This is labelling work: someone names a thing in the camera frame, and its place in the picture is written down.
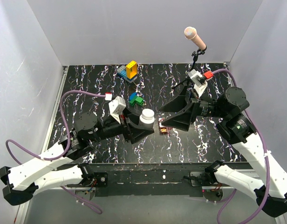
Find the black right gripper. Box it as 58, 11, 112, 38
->
158, 83, 229, 131

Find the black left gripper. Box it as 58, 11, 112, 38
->
89, 106, 155, 143

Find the white vitamin pill bottle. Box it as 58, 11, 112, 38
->
139, 117, 155, 129

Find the white bottle cap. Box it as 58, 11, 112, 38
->
140, 109, 155, 122

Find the red weekly pill organizer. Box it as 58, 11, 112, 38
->
158, 118, 172, 135

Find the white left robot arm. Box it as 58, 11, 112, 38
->
0, 108, 155, 205

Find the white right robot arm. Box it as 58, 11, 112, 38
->
160, 87, 287, 217

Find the green blue toy brick cluster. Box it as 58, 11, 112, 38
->
129, 92, 144, 106

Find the yellow blue toy brick stack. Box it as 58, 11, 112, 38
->
116, 61, 137, 83

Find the black microphone stand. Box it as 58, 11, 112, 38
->
171, 48, 207, 90

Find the pink microphone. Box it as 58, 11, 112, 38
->
184, 27, 207, 50

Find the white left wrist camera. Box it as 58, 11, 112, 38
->
109, 96, 126, 124

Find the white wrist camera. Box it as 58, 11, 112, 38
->
109, 96, 126, 124
188, 69, 213, 97

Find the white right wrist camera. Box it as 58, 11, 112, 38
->
188, 69, 213, 97

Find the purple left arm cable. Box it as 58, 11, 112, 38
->
5, 90, 111, 215

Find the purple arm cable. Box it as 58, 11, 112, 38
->
5, 90, 111, 215
211, 69, 271, 224

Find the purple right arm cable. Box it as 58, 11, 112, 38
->
211, 69, 271, 224

